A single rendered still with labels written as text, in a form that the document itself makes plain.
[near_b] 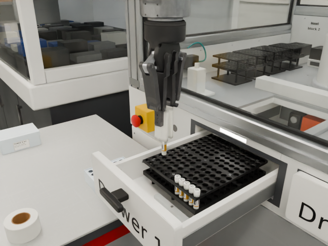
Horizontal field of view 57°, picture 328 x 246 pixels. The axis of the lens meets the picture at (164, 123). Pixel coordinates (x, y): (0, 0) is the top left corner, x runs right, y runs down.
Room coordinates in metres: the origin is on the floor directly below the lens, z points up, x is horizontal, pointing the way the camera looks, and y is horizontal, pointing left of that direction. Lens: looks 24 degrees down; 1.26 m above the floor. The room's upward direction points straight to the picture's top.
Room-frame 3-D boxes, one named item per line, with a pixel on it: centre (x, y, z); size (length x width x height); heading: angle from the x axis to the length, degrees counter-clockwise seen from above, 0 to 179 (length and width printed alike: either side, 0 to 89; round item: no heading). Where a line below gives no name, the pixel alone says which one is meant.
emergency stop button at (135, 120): (0.88, 0.08, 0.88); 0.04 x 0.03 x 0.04; 38
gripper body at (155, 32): (0.57, 0.00, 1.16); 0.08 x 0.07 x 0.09; 146
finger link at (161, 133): (0.56, 0.01, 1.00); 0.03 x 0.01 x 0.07; 56
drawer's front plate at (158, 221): (0.47, 0.07, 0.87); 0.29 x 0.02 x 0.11; 38
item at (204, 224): (0.60, -0.10, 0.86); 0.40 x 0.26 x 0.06; 128
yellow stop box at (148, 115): (0.90, 0.06, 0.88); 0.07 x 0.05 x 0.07; 38
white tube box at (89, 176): (0.72, 0.15, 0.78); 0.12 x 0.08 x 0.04; 126
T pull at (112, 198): (0.46, 0.09, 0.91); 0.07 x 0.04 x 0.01; 38
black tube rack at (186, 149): (0.60, -0.09, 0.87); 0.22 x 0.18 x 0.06; 128
